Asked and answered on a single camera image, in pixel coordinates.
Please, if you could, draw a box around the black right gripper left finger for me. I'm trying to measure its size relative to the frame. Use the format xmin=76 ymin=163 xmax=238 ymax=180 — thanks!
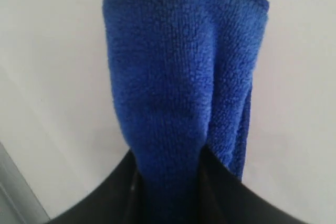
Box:
xmin=48 ymin=151 xmax=147 ymax=224

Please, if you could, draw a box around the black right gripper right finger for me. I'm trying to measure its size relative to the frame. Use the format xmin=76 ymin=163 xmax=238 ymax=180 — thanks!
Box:
xmin=198 ymin=146 xmax=336 ymax=224

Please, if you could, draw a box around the blue microfibre cloth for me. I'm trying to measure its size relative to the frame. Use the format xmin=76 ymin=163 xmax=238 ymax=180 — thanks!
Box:
xmin=103 ymin=0 xmax=269 ymax=223

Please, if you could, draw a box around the white board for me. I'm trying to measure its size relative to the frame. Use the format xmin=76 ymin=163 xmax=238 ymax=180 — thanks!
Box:
xmin=1 ymin=0 xmax=335 ymax=223

